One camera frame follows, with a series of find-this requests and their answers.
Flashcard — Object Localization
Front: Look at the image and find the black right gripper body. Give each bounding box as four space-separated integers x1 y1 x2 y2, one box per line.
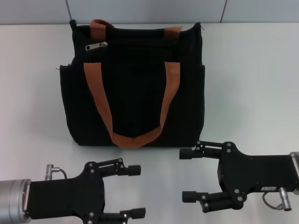
216 141 295 211

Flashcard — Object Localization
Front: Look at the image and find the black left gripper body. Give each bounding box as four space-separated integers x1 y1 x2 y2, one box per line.
29 161 106 222

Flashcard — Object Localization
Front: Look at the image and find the black bag with brown handles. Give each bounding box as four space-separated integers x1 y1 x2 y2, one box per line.
59 19 206 149

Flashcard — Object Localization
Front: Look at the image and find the silver zipper pull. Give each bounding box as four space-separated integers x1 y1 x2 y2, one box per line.
85 41 108 51

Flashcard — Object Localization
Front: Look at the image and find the left gripper cable with connector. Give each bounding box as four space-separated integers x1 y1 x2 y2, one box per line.
45 164 67 181

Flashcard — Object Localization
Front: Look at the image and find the gripper cable with connector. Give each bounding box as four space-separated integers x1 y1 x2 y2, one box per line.
262 187 292 212
45 164 67 181

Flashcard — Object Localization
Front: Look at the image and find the right gripper cable with connector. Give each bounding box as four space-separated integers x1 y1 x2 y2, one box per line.
262 187 292 212

